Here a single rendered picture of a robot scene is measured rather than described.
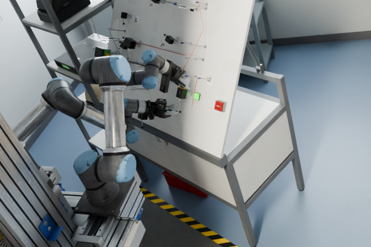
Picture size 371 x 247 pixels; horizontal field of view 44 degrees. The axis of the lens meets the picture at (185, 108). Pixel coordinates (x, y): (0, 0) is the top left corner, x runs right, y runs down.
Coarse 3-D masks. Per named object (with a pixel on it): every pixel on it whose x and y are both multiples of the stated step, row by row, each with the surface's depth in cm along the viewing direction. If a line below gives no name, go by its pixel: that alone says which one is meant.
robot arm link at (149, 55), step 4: (144, 52) 235; (148, 52) 233; (152, 52) 232; (144, 56) 234; (148, 56) 232; (152, 56) 232; (156, 56) 234; (160, 56) 238; (144, 60) 233; (148, 60) 232; (152, 60) 233; (156, 60) 234; (160, 60) 236; (164, 60) 240; (156, 64) 233; (160, 64) 237; (164, 64) 239; (160, 68) 239
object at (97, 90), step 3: (93, 84) 357; (96, 84) 355; (93, 87) 354; (96, 87) 353; (96, 90) 350; (99, 90) 348; (87, 93) 355; (96, 93) 349; (99, 93) 347; (87, 96) 356; (99, 96) 345; (87, 99) 357; (90, 99) 354; (99, 99) 345; (87, 102) 358; (90, 102) 356; (99, 102) 346; (93, 105) 352
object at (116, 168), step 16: (96, 64) 193; (112, 64) 190; (128, 64) 198; (96, 80) 196; (112, 80) 191; (128, 80) 195; (112, 96) 192; (112, 112) 192; (112, 128) 192; (112, 144) 192; (112, 160) 191; (128, 160) 191; (112, 176) 191; (128, 176) 192
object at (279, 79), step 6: (246, 66) 290; (240, 72) 292; (246, 72) 288; (252, 72) 284; (258, 72) 281; (264, 72) 279; (270, 72) 277; (264, 78) 279; (270, 78) 275; (276, 78) 271; (282, 78) 270; (282, 84) 272; (282, 90) 274; (282, 96) 277; (282, 102) 281
